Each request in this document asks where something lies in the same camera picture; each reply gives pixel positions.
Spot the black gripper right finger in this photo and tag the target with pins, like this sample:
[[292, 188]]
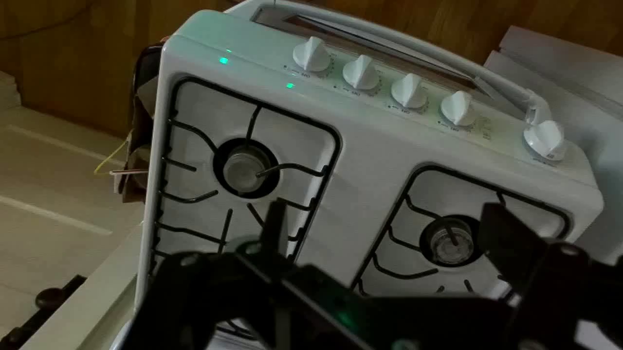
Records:
[[557, 291]]

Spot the white gas stove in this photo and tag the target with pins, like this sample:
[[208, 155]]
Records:
[[370, 128]]

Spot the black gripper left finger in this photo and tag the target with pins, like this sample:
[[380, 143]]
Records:
[[220, 291]]

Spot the round stove burner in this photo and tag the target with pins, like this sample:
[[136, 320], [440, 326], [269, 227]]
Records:
[[245, 169], [448, 243]]

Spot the white stove knob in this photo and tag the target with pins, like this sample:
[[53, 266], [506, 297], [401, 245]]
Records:
[[360, 72], [458, 108], [543, 140], [409, 91], [312, 54]]

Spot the black stove burner grate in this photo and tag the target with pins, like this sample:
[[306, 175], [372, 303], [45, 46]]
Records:
[[454, 182], [253, 122]]

